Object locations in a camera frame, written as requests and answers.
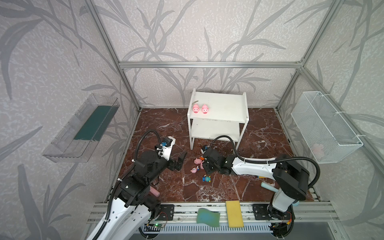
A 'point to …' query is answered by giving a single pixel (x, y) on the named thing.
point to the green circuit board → (156, 225)
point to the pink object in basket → (318, 150)
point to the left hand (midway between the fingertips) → (180, 144)
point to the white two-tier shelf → (212, 115)
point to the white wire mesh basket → (329, 137)
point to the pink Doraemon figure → (194, 169)
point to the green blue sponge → (205, 216)
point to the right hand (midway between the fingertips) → (205, 160)
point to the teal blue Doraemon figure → (206, 178)
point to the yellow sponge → (234, 214)
